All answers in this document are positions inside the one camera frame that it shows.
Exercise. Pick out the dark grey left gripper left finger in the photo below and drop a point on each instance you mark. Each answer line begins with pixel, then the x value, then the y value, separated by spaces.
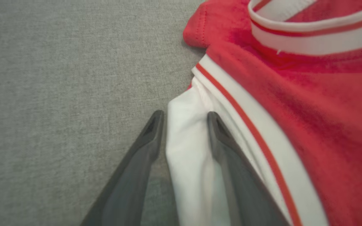
pixel 127 188

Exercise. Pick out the red and white jersey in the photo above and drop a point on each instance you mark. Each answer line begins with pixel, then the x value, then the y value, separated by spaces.
pixel 325 125

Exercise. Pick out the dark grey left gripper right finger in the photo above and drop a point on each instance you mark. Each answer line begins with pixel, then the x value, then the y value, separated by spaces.
pixel 247 194

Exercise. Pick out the grey fabric sofa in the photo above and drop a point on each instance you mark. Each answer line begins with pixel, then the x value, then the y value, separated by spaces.
pixel 58 94

